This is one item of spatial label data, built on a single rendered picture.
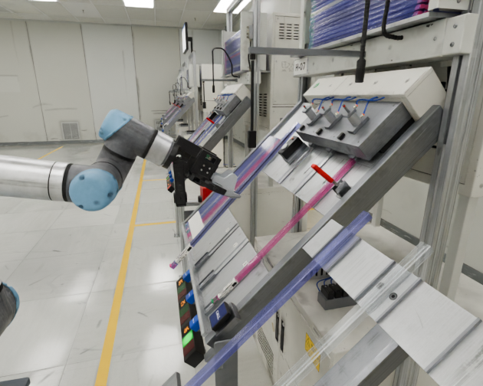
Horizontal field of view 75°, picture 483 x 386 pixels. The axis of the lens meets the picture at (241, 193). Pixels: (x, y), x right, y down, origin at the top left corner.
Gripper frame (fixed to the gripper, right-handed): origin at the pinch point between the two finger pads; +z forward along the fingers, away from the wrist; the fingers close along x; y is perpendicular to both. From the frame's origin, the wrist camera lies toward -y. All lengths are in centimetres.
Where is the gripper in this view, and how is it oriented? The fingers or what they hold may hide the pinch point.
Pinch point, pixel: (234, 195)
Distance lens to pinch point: 82.3
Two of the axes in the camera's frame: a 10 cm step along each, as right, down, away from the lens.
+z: 8.3, 4.2, 3.6
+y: 4.9, -8.6, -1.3
